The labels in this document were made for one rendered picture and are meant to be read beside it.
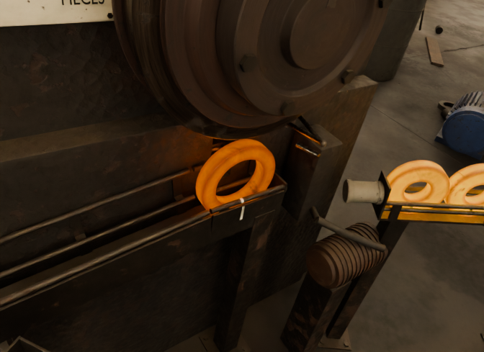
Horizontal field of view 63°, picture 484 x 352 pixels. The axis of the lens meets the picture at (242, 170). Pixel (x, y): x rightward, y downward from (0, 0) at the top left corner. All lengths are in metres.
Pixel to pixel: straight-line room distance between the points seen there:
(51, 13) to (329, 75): 0.42
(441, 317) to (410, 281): 0.18
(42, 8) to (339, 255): 0.83
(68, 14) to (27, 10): 0.05
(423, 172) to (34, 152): 0.82
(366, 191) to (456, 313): 0.96
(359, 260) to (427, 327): 0.71
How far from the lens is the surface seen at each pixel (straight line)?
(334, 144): 0.94
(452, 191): 1.10
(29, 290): 0.76
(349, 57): 0.67
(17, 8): 0.63
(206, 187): 0.78
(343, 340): 1.56
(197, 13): 0.52
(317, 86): 0.65
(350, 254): 1.08
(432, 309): 1.83
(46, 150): 0.70
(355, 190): 1.01
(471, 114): 2.72
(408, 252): 1.98
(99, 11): 0.66
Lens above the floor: 1.28
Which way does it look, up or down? 38 degrees down
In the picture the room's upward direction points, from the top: 11 degrees clockwise
